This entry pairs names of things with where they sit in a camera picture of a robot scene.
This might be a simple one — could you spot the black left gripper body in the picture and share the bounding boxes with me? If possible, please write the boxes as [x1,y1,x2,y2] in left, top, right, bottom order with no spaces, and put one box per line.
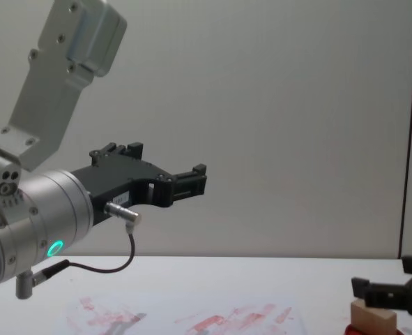
[71,158,174,228]

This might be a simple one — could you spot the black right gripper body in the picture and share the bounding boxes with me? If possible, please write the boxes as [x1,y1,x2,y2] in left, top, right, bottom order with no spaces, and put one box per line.
[363,269,412,318]

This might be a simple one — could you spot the pale wooden block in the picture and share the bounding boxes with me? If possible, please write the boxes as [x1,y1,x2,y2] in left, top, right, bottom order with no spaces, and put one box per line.
[349,298,399,335]

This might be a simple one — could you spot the red round object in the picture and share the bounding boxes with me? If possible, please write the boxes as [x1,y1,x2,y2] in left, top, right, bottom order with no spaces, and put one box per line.
[344,322,404,335]

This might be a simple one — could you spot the white table cover red smears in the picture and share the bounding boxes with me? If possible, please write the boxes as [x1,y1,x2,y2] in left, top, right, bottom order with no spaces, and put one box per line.
[0,255,412,335]

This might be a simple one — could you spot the thin dark cable silver plugs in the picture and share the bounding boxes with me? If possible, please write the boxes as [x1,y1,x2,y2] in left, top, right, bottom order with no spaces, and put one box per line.
[15,201,144,301]

